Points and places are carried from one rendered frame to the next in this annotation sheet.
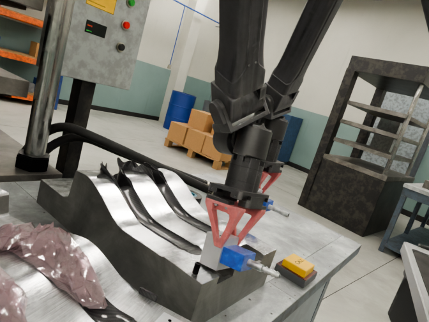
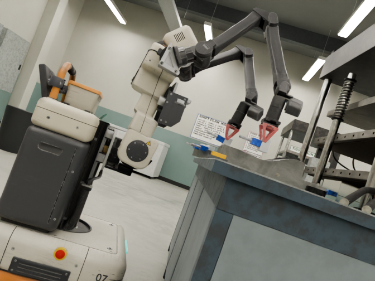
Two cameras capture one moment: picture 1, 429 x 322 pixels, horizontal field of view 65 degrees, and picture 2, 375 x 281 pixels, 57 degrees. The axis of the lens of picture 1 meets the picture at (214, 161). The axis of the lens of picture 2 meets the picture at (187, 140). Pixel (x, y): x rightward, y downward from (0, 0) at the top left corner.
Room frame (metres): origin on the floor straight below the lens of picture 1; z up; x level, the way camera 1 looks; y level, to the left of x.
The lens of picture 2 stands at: (1.88, -1.17, 0.77)
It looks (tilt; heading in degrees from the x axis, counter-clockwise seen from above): 3 degrees up; 146
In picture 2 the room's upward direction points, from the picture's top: 20 degrees clockwise
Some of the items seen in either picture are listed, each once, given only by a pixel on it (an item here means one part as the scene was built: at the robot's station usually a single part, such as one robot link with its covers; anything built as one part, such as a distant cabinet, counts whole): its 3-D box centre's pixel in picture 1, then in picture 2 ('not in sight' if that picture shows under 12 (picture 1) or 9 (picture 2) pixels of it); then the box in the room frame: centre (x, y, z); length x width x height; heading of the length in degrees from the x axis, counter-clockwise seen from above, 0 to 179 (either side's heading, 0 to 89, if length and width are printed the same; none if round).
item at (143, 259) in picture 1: (152, 215); (268, 166); (0.71, 0.10, 0.87); 0.50 x 0.26 x 0.14; 56
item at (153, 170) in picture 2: not in sight; (133, 151); (-5.98, 2.64, 0.47); 1.52 x 0.77 x 0.94; 48
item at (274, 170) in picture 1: (262, 178); (267, 131); (0.86, -0.13, 0.99); 0.07 x 0.07 x 0.09; 56
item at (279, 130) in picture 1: (272, 128); (279, 103); (0.85, -0.12, 1.12); 0.07 x 0.06 x 0.07; 49
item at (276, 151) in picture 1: (267, 151); (272, 116); (0.85, -0.12, 1.06); 0.10 x 0.07 x 0.07; 146
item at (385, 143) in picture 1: (376, 148); not in sight; (4.81, -2.13, 1.03); 1.54 x 0.94 x 2.06; 138
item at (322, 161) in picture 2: not in sight; (323, 159); (0.38, 0.97, 1.10); 0.05 x 0.05 x 1.30
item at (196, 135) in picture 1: (209, 137); not in sight; (5.79, 0.21, 0.37); 1.20 x 0.82 x 0.74; 56
